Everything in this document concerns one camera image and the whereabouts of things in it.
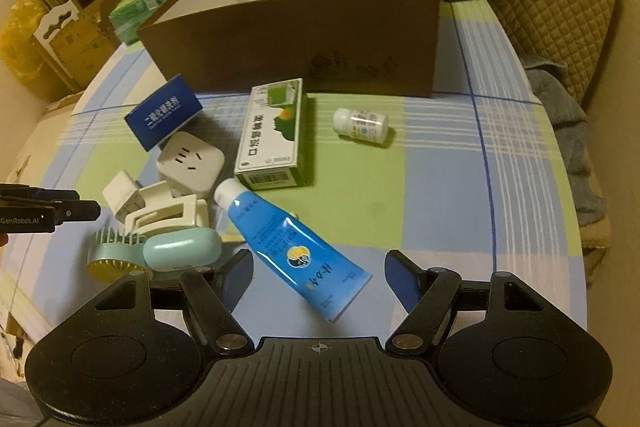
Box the cream hair claw clip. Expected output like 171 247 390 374
124 193 209 241

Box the blue ointment tube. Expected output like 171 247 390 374
213 179 374 322

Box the grey blue cloth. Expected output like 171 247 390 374
524 66 609 229

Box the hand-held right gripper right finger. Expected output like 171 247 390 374
384 249 548 353

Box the white pill bottle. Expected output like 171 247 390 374
332 107 390 143

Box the checked tablecloth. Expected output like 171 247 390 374
0 0 589 358

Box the brown cardboard carton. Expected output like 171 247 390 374
32 0 132 94

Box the white cube socket adapter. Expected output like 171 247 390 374
156 131 225 198

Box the white charger plug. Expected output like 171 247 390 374
102 171 142 224

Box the green white medicine box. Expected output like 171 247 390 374
233 78 317 188

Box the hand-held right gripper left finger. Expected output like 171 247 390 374
92 249 255 355

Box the yellow plastic bag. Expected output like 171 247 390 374
0 0 56 104

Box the mint handheld fan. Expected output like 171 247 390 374
85 227 221 283

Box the white cardboard box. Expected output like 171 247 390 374
136 0 441 100

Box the blue medicine box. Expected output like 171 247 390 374
123 75 203 152

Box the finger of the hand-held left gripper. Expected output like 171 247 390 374
47 200 101 226
0 185 82 204

